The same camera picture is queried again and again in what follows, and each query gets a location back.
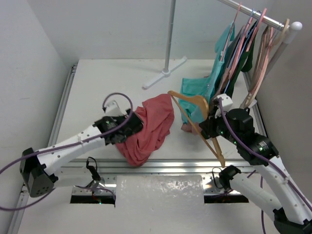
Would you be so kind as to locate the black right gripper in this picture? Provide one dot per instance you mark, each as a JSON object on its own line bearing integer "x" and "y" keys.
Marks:
{"x": 208, "y": 126}

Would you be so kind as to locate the teal t-shirt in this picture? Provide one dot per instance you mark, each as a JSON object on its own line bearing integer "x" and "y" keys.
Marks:
{"x": 205, "y": 86}

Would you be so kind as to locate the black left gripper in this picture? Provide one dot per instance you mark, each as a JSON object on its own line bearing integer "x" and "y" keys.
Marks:
{"x": 134, "y": 123}

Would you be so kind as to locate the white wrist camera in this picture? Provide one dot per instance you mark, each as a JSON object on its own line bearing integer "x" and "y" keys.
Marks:
{"x": 226, "y": 102}
{"x": 112, "y": 107}

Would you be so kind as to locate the chrome hanging rail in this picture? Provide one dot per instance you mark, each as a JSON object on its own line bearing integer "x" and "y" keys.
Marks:
{"x": 243, "y": 9}

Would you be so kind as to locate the white rack base foot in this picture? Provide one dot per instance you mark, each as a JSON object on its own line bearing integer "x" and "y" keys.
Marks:
{"x": 169, "y": 67}

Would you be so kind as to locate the dark green hanging garment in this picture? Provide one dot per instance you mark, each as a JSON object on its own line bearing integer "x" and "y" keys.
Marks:
{"x": 245, "y": 63}

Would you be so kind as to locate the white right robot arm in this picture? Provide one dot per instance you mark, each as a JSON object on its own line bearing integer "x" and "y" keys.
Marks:
{"x": 288, "y": 208}

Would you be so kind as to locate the pink empty hanger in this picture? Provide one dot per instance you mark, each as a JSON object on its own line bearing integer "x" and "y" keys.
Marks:
{"x": 260, "y": 68}

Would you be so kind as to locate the pink hanger with blue hook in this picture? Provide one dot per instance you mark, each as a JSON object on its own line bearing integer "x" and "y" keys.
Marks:
{"x": 248, "y": 30}

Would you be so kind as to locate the salmon red t-shirt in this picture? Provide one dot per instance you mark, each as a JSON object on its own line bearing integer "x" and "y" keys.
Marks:
{"x": 158, "y": 116}

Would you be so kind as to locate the beige pink garment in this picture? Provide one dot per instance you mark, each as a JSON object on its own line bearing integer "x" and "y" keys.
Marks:
{"x": 187, "y": 127}

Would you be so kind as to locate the white rack corner post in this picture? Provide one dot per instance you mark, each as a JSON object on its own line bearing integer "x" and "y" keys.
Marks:
{"x": 288, "y": 34}

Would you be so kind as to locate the aluminium frame rail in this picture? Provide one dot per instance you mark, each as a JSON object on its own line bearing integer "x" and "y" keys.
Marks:
{"x": 165, "y": 195}

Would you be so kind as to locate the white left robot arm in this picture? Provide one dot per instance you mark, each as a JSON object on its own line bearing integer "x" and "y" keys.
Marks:
{"x": 41, "y": 170}

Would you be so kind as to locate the grey rack upright pole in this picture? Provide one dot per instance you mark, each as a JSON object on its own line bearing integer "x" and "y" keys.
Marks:
{"x": 169, "y": 36}

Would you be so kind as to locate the beige empty hanger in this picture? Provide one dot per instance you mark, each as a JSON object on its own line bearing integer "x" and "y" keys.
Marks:
{"x": 268, "y": 61}

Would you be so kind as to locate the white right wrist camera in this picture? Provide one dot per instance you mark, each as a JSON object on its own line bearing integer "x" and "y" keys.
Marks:
{"x": 226, "y": 102}

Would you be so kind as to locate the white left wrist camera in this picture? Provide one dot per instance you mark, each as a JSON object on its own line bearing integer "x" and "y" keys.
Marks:
{"x": 112, "y": 107}

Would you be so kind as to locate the wooden clothes hanger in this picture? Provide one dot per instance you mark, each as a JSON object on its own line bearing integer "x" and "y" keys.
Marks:
{"x": 200, "y": 102}

